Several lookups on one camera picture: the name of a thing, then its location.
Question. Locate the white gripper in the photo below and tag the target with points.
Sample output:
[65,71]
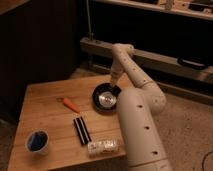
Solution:
[114,79]

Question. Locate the black ceramic bowl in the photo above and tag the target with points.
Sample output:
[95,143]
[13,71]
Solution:
[104,97]

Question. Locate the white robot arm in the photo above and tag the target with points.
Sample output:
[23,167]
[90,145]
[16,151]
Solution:
[136,107]

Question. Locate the grey metal beam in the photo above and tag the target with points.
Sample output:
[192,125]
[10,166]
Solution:
[150,60]

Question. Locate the vertical metal pole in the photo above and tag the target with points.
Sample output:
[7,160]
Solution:
[90,32]

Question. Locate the orange carrot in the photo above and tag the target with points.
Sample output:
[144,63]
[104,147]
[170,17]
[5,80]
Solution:
[71,105]

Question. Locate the black striped rectangular block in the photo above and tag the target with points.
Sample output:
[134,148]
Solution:
[82,130]

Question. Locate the wooden table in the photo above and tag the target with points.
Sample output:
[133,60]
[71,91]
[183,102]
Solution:
[43,110]

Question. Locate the upper wooden shelf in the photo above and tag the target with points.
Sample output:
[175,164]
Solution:
[176,7]

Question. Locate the white cup blue inside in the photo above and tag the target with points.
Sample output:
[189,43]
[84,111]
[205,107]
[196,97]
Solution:
[37,142]

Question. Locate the black handle on beam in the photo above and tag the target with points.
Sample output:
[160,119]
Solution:
[193,65]

